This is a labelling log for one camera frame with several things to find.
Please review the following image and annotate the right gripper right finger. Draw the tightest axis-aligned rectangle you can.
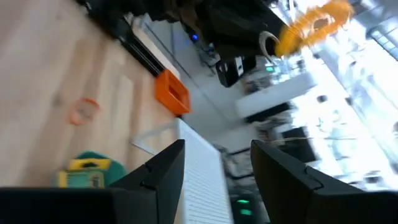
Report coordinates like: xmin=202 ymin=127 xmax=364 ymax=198
xmin=250 ymin=139 xmax=398 ymax=224

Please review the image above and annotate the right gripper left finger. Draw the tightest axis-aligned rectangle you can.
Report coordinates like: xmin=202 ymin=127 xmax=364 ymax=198
xmin=109 ymin=139 xmax=186 ymax=224

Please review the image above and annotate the teal plastic bin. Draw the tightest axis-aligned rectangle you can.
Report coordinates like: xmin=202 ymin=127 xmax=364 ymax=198
xmin=74 ymin=150 xmax=128 ymax=187

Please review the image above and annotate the yellow green crayon box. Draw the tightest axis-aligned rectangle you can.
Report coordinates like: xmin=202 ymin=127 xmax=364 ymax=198
xmin=67 ymin=157 xmax=112 ymax=172
xmin=57 ymin=169 xmax=106 ymax=189

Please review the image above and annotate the orange plastic basket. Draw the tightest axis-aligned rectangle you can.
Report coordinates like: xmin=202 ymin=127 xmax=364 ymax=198
xmin=154 ymin=68 xmax=192 ymax=116

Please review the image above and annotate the orange rubber band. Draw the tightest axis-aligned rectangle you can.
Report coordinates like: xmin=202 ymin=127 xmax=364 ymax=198
xmin=68 ymin=97 xmax=101 ymax=126

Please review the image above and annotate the yellow-orange coil bracelet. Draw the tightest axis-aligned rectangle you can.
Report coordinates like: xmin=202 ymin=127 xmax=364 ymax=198
xmin=259 ymin=0 xmax=355 ymax=60

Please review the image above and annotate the white background table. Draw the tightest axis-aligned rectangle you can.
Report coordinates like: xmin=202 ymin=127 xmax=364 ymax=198
xmin=234 ymin=73 xmax=318 ymax=119

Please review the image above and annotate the black power box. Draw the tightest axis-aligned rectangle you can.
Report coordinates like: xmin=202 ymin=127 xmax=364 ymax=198
xmin=216 ymin=55 xmax=257 ymax=88

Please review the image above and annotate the black metal table frame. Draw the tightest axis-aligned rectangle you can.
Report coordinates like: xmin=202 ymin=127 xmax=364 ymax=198
xmin=77 ymin=0 xmax=167 ymax=78

